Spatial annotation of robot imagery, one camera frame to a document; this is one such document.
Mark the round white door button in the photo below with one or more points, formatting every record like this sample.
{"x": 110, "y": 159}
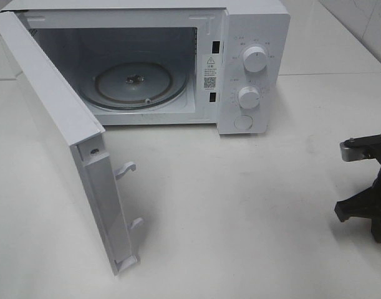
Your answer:
{"x": 243, "y": 122}

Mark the white upper microwave knob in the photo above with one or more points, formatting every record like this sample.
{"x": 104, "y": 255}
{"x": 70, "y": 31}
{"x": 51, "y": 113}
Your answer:
{"x": 255, "y": 59}

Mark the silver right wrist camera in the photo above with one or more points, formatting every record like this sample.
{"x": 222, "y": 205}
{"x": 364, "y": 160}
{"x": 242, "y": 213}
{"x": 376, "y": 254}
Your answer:
{"x": 356, "y": 149}

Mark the glass microwave turntable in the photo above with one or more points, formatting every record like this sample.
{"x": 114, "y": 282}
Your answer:
{"x": 134, "y": 85}

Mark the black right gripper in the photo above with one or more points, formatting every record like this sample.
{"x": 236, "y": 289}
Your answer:
{"x": 368, "y": 202}

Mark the white lower microwave knob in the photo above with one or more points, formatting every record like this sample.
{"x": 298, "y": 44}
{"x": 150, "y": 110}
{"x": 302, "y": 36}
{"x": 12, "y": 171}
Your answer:
{"x": 249, "y": 97}

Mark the white microwave oven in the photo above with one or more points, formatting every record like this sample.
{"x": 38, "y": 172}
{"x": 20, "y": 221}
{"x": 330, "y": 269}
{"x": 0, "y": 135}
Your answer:
{"x": 204, "y": 38}

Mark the white microwave knob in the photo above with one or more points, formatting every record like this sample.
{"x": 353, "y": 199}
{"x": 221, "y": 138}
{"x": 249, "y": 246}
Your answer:
{"x": 249, "y": 97}
{"x": 255, "y": 59}

